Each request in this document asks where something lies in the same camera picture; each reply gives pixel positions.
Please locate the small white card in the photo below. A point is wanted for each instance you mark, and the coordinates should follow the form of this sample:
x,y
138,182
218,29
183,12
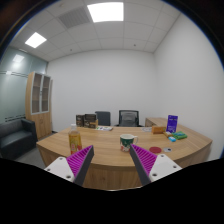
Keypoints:
x,y
167,149

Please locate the black mesh office chair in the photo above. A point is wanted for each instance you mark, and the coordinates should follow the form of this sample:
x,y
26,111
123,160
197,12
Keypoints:
x,y
128,118

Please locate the orange-labelled drink bottle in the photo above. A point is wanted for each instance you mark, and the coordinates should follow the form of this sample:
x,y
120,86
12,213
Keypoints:
x,y
75,140

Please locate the large dark brown box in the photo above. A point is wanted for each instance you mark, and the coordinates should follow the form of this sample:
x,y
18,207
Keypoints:
x,y
90,121

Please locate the small wooden box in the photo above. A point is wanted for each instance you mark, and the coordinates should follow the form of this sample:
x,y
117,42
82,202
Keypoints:
x,y
158,130

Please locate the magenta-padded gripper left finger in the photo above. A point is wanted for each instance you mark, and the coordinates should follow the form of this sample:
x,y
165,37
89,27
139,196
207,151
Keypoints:
x,y
78,160

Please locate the wooden glass-door shelf cabinet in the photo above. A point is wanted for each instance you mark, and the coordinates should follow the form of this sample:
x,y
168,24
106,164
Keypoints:
x,y
38,106

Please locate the colourful printed booklet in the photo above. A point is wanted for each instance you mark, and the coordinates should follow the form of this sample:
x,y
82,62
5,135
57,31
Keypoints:
x,y
104,128

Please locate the black leather sofa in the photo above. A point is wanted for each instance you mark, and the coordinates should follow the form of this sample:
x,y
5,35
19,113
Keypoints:
x,y
16,137

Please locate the flat round red coaster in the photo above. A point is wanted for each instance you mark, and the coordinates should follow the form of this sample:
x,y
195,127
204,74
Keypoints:
x,y
155,149

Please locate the small blue packet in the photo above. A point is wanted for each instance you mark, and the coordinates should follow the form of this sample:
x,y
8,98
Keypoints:
x,y
172,139

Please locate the large square ceiling light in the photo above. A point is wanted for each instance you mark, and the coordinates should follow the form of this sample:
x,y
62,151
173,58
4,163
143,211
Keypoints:
x,y
105,12

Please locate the green folded cloth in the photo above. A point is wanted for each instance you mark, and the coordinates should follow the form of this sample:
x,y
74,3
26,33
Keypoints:
x,y
180,135

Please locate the small square ceiling light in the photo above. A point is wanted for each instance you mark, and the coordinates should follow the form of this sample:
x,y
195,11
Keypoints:
x,y
35,40

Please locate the dark grey office chair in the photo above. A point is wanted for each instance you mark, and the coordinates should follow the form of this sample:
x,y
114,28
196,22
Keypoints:
x,y
103,118

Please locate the upright purple box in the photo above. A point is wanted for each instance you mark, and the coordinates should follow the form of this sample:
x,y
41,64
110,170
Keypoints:
x,y
172,124

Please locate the green and white mug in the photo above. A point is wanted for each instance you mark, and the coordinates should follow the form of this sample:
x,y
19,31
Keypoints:
x,y
126,143

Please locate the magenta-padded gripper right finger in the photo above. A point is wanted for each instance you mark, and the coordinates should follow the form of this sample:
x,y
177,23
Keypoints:
x,y
146,160

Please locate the small dark brown box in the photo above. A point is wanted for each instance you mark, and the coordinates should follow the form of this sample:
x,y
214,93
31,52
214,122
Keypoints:
x,y
80,120

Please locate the ceiling air vent grille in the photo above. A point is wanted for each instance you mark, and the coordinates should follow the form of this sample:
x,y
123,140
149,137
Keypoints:
x,y
73,17

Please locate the wooden side desk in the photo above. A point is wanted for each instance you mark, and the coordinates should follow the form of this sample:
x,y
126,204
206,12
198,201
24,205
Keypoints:
x,y
156,121

